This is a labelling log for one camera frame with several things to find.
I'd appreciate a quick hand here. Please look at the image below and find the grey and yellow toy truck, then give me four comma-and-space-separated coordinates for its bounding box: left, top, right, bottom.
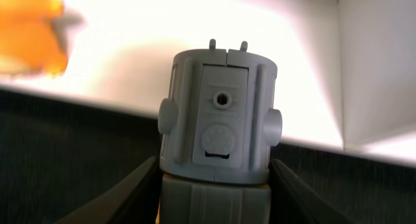
157, 38, 284, 224

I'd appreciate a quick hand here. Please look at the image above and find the white shelf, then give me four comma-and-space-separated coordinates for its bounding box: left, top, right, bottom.
0, 0, 416, 169

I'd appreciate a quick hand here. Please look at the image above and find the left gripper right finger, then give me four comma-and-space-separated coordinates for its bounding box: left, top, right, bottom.
269, 158, 359, 224

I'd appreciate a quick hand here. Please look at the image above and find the yellow rubber duck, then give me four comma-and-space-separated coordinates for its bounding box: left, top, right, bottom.
0, 0, 84, 78

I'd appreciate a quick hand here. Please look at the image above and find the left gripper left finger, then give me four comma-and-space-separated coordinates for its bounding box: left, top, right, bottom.
54, 155, 161, 224

